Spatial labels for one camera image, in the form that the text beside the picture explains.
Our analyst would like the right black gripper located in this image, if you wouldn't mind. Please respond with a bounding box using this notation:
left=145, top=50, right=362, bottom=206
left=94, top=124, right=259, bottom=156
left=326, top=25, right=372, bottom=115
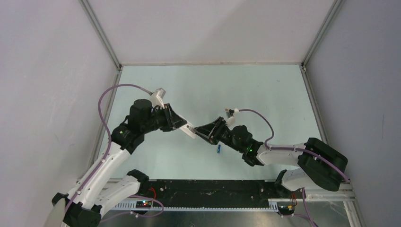
left=193, top=116, right=244, bottom=153

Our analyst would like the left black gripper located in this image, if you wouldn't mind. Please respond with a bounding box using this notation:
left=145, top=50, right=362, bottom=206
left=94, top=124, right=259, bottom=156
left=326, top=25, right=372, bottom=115
left=142, top=104, right=188, bottom=134

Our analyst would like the white AC remote control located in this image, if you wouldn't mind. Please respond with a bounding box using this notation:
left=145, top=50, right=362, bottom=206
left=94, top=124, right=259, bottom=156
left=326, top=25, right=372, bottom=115
left=180, top=123, right=197, bottom=139

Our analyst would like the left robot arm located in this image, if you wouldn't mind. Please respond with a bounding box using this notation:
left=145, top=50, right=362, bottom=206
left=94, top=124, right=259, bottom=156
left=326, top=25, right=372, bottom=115
left=45, top=99, right=187, bottom=227

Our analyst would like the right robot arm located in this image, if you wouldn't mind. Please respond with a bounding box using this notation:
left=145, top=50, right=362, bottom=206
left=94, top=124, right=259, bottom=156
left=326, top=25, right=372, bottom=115
left=193, top=117, right=348, bottom=198

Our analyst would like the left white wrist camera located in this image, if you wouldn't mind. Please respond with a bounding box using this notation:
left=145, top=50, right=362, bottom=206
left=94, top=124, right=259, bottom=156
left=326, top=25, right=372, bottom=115
left=149, top=88, right=166, bottom=109

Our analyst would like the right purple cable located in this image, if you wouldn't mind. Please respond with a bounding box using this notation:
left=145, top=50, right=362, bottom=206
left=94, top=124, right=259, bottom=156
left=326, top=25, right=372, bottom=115
left=238, top=108, right=350, bottom=183

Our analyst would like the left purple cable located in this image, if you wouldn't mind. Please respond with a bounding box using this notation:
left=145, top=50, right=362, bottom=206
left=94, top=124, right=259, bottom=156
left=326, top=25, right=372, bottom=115
left=64, top=84, right=154, bottom=214

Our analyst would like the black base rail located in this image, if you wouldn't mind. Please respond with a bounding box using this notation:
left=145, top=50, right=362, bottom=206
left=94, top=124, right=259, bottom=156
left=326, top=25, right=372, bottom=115
left=106, top=179, right=356, bottom=212

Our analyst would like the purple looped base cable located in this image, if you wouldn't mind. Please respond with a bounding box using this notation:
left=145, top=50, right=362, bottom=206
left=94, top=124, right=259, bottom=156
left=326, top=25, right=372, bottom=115
left=100, top=194, right=165, bottom=221

